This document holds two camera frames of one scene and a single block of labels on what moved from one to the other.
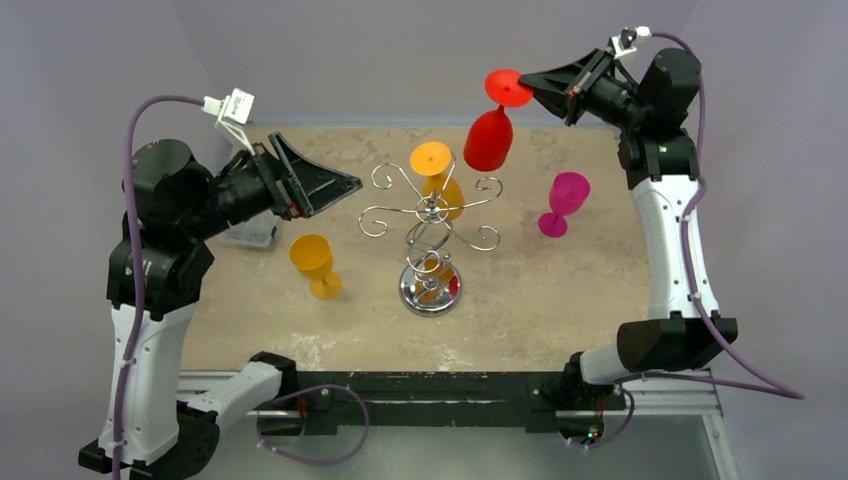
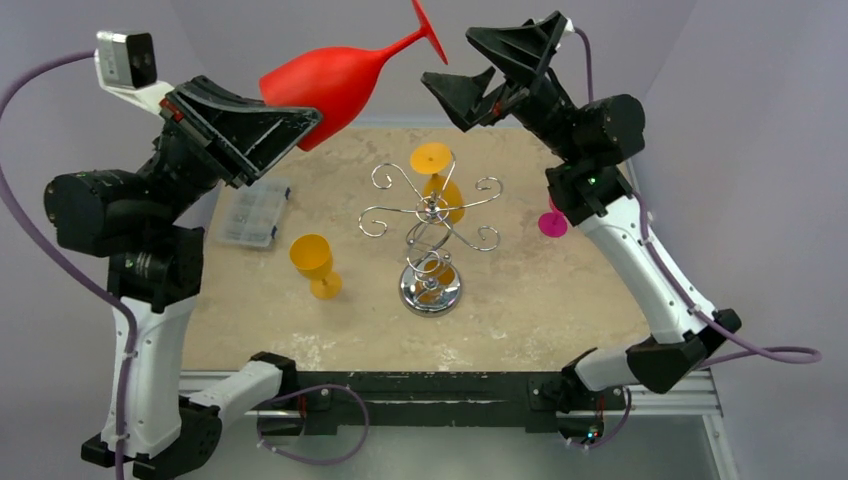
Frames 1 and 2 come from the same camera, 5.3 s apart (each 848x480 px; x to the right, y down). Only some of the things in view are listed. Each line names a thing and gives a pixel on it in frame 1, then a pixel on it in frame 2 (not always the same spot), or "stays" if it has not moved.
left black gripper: x=295 y=184 to x=235 y=137
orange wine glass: x=312 y=255 stays
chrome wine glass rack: x=430 y=285 stays
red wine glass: x=489 y=141 to x=335 y=82
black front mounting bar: x=329 y=399 stays
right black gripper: x=580 y=86 to x=523 y=84
